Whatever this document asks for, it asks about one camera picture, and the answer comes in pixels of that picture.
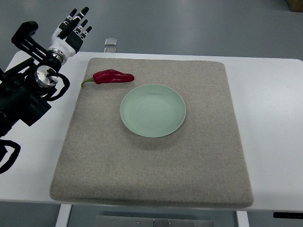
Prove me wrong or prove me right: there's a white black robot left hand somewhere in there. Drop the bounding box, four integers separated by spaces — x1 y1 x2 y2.
48 7 92 64

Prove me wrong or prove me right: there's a red chili pepper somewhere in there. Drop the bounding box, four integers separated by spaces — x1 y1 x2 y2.
81 69 135 87

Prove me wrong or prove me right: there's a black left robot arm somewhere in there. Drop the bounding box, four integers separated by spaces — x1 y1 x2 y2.
0 21 70 137

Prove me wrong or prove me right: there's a light green plate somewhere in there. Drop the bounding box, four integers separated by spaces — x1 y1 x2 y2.
120 84 187 138

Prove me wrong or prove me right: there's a white table leg left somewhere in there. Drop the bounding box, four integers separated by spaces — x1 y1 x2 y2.
55 204 72 227

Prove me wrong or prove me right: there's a white table leg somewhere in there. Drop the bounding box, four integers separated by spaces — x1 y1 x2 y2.
236 211 250 227
55 204 72 227

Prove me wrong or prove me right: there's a beige felt mat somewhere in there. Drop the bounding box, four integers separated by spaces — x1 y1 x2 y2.
50 58 254 208

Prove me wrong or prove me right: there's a cardboard box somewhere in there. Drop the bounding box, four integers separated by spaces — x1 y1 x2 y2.
287 0 303 12

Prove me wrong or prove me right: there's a white table leg right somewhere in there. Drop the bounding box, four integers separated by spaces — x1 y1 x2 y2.
236 211 250 227

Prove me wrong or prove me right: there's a black table control panel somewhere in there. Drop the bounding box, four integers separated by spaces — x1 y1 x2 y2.
273 212 303 219

